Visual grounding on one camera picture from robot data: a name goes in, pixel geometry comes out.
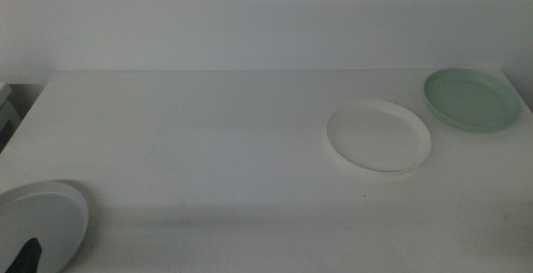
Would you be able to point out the white shallow bowl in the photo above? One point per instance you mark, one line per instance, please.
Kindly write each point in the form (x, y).
(379, 135)

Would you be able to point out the pale green shallow bowl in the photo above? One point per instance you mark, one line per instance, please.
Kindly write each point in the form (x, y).
(472, 100)

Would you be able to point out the white shelf unit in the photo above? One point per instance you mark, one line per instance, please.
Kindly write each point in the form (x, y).
(6, 115)

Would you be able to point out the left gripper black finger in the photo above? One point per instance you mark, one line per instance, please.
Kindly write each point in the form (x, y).
(27, 258)

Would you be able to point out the grey shallow bowl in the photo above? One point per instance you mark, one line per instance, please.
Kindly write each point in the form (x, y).
(41, 214)

